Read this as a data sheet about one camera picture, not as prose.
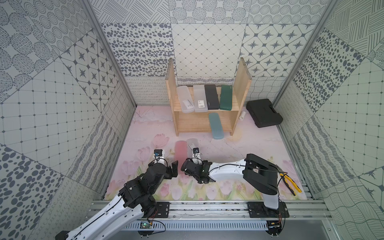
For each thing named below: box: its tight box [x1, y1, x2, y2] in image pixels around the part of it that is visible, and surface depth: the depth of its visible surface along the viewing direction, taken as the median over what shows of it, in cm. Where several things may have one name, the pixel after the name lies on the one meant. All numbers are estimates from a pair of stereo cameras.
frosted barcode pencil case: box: [193, 84, 208, 113], surface depth 84 cm
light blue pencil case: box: [208, 112, 224, 140], surface depth 105 cm
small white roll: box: [239, 111, 246, 121], surface depth 111 cm
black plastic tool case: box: [246, 98, 284, 128], surface depth 113 cm
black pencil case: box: [204, 84, 220, 110], surface depth 87 cm
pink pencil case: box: [175, 140, 188, 174], surface depth 97 cm
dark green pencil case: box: [219, 84, 233, 111], surface depth 85 cm
